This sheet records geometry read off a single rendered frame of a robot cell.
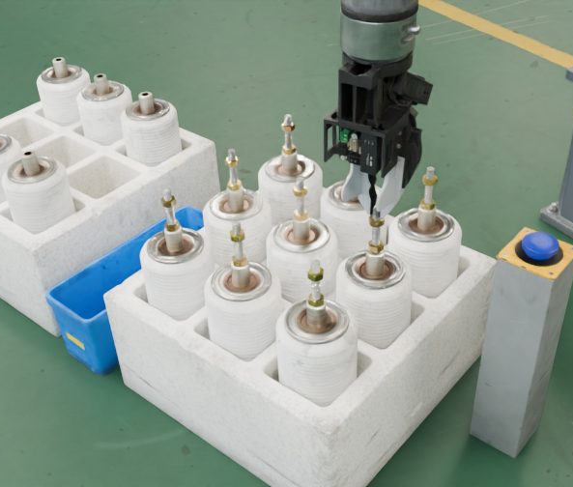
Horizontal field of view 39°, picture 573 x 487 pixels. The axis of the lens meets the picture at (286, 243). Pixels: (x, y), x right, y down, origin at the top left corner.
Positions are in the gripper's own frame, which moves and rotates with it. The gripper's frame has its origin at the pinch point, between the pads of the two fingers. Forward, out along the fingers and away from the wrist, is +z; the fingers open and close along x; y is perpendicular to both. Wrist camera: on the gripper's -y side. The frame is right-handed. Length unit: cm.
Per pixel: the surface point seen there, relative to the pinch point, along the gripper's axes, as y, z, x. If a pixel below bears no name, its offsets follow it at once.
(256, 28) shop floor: -109, 35, -88
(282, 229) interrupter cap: -1.0, 9.5, -14.3
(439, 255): -7.7, 11.3, 5.4
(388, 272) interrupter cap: 0.4, 9.7, 1.9
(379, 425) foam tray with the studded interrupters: 11.1, 24.8, 6.2
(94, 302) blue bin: 7, 30, -45
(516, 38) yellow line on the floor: -133, 35, -21
